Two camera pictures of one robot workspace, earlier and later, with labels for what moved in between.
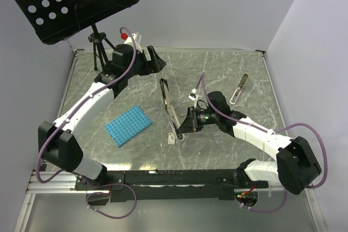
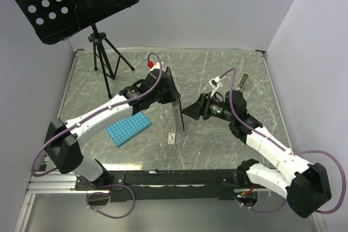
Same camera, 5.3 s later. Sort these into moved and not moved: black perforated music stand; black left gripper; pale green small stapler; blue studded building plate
Moved: black left gripper
Not moved: blue studded building plate; pale green small stapler; black perforated music stand
